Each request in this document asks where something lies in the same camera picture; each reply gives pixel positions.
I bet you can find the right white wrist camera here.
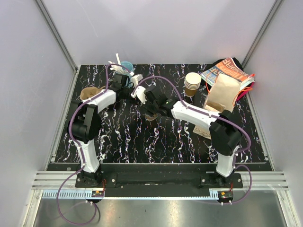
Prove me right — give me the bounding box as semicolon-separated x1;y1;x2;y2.
131;86;147;104

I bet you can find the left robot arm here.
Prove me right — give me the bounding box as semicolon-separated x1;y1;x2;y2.
65;73;138;187

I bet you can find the aluminium corner post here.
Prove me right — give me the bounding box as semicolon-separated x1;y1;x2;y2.
241;0;284;68
34;0;80;73

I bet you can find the single brown paper cup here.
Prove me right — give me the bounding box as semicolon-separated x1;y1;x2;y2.
145;114;157;121

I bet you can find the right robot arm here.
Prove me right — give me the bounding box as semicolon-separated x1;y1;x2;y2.
135;85;242;188

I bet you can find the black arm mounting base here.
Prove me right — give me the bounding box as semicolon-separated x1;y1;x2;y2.
75;163;243;189

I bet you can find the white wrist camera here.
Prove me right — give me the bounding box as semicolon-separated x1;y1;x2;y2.
131;86;147;104
130;74;143;87

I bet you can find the right aluminium corner post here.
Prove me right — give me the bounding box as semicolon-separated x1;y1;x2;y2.
241;0;284;68

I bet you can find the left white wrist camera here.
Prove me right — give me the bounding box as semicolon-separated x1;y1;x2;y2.
130;74;143;87

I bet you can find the brown paper takeout bag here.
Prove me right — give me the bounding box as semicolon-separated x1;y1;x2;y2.
193;73;241;140

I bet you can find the cardboard cup carrier stack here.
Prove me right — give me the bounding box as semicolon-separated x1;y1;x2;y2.
80;86;106;101

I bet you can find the aluminium frame rail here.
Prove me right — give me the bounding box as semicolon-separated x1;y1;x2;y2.
32;170;288;200

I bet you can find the blue cup with stirrers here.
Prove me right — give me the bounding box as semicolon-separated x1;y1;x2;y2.
119;61;134;78

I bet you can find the single cardboard cup carrier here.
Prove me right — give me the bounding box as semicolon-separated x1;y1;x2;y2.
205;102;225;113

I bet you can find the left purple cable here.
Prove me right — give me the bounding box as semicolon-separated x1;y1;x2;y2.
56;63;131;225

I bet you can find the stack of paper cups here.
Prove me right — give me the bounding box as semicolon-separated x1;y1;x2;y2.
184;72;202;97

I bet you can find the left aluminium corner post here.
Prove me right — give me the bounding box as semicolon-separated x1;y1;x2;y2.
34;0;80;73

